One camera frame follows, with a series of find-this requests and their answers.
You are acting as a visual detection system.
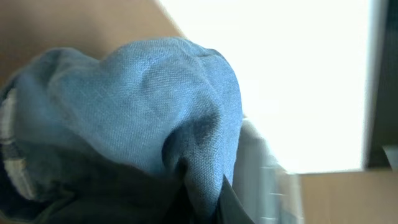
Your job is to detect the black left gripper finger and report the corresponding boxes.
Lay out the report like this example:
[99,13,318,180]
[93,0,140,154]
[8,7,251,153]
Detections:
[216,176,254,224]

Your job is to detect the blue cloth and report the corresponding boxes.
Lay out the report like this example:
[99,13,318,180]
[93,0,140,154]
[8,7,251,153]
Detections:
[1,38,243,223]

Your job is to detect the clear plastic storage bin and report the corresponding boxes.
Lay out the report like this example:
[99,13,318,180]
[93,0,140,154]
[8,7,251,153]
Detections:
[232,118,305,224]

